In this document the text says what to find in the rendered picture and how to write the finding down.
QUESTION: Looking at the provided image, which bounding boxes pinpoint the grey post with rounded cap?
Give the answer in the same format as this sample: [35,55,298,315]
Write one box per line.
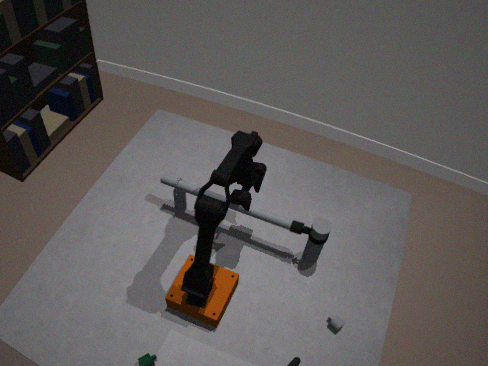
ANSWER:
[303,217,332,264]

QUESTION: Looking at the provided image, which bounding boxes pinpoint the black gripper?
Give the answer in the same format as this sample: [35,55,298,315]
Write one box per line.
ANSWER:
[230,162,267,211]

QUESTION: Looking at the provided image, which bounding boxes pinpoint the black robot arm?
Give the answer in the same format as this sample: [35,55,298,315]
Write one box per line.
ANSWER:
[180,130,263,308]

